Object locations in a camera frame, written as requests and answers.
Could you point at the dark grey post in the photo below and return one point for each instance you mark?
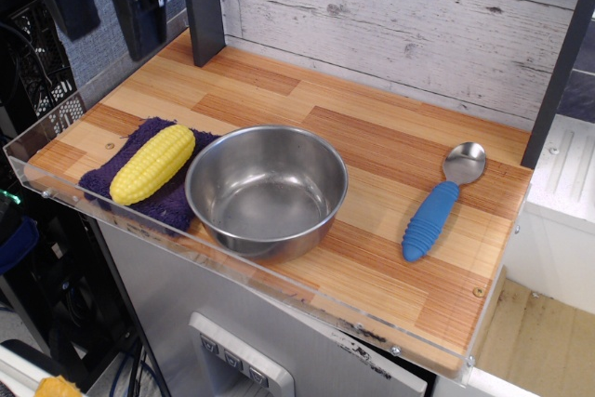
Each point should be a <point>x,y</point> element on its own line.
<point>571,45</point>
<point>206,29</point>

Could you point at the stainless steel bowl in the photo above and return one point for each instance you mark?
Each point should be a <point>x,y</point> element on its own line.
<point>268,193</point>

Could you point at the silver toy appliance front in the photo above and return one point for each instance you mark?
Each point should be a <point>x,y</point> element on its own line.
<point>211,336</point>

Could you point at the dark grey right post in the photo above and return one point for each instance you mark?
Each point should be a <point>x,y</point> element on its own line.
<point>571,45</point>

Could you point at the clear acrylic table guard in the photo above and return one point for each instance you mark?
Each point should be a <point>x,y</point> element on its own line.
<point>356,280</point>

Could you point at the purple knitted towel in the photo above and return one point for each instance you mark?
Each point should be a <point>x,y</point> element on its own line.
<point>169,204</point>

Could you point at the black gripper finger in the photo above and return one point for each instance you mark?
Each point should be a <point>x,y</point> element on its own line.
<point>143,25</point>
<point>75,18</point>

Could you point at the dark grey left post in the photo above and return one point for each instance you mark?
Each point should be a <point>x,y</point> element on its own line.
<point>206,29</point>

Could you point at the yellow plastic corn cob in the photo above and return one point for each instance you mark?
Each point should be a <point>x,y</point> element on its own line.
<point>153,165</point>

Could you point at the black plastic crate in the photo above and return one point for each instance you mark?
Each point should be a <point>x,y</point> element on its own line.
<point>41,68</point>

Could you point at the blue handled metal spoon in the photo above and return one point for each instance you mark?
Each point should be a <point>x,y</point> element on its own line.
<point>463,165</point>

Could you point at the white ridged side counter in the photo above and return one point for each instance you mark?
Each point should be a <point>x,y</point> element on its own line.
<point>563,179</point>

